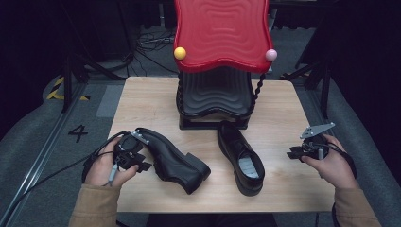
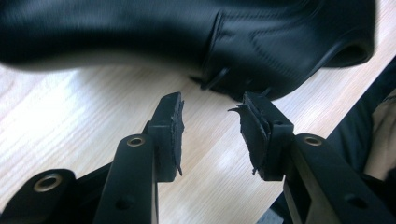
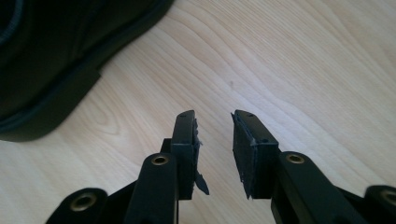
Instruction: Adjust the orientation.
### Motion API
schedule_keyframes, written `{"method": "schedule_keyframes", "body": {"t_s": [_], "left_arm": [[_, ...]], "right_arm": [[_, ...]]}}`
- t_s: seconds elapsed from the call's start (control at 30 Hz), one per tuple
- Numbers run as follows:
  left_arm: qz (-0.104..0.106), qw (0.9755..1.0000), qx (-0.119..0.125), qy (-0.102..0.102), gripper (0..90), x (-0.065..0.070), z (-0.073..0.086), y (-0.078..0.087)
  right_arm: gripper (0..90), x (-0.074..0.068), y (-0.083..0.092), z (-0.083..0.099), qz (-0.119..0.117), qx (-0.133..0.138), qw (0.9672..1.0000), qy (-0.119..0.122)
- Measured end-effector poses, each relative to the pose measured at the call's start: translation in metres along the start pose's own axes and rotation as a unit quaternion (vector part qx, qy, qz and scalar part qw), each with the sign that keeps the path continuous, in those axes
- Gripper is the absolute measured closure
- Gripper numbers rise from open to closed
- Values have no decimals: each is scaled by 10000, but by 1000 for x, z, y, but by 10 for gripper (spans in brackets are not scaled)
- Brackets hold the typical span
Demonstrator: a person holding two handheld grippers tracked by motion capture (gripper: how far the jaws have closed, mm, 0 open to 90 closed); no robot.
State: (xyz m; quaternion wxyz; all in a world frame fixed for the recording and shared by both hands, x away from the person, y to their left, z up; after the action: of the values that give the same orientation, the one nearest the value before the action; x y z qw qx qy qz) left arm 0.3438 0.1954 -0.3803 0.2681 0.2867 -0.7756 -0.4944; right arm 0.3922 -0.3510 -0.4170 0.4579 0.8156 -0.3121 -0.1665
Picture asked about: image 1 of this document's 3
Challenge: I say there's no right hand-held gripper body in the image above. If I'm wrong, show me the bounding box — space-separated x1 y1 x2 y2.
299 122 336 160

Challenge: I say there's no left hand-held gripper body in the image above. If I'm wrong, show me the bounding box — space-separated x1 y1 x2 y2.
113 129 151 171

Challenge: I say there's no black leather shoe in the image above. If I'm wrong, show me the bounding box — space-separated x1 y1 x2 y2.
135 127 212 196
217 120 266 197

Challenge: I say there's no red and black shoe rack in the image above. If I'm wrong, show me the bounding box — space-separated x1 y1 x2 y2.
173 0 278 131

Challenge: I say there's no person's right hand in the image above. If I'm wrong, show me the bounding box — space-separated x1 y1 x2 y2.
301 134 360 190

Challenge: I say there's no person's left hand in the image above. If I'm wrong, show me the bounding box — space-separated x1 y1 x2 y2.
84 136 140 188

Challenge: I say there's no black tripod stand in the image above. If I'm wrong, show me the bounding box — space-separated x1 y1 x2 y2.
60 0 135 114
280 0 337 120

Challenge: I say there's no yellow and black floor tape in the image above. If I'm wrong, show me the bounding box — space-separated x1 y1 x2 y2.
46 76 91 102

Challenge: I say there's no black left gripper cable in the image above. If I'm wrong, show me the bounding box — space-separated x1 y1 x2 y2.
0 131 131 221

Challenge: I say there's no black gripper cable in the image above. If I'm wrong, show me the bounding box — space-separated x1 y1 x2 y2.
325 142 357 227
0 131 131 221

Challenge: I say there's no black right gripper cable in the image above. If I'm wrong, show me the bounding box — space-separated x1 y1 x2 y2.
325 142 357 227

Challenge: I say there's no metal floor rail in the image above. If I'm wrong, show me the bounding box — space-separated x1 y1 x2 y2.
0 82 91 221

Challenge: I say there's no tangle of black floor cables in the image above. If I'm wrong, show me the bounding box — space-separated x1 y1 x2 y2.
127 26 179 77

